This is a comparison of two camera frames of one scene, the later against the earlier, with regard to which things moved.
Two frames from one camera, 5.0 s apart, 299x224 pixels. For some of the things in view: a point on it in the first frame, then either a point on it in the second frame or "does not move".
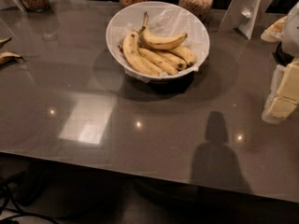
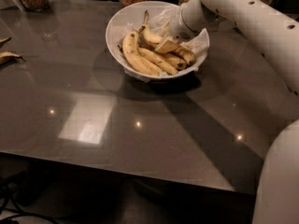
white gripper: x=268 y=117 to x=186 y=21
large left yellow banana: x=133 y=55 does not move
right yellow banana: x=185 y=53 does not move
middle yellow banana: x=159 y=62 does not move
